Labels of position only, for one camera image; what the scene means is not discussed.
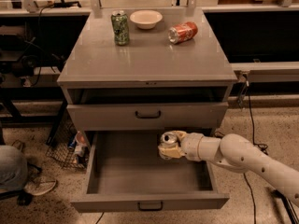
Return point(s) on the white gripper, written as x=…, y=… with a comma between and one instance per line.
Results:
x=191, y=143

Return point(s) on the silver green 7up can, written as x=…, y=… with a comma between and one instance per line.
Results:
x=168, y=139

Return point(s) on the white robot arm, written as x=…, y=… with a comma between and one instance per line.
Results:
x=232, y=152

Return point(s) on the grey drawer cabinet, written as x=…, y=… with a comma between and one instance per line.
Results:
x=150, y=69

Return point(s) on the blue can in basket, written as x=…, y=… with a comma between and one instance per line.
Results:
x=72, y=143

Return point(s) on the orange soda can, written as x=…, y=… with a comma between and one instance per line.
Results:
x=182, y=32

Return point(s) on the green patterned soda can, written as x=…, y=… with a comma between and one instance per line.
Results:
x=120, y=27

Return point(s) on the white ceramic bowl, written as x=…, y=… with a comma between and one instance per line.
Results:
x=146, y=19

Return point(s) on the black metal bar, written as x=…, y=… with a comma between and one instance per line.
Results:
x=290, y=210

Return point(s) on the white sandal shoe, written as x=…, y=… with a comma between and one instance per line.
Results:
x=40, y=185

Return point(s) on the black top drawer handle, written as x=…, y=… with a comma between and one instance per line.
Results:
x=155, y=115

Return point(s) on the black drawer handle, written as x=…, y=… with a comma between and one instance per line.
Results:
x=151, y=206
x=155, y=115

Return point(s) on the black middle drawer handle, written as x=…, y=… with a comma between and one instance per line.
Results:
x=151, y=206

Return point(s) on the black wire basket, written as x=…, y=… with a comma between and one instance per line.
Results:
x=58, y=150

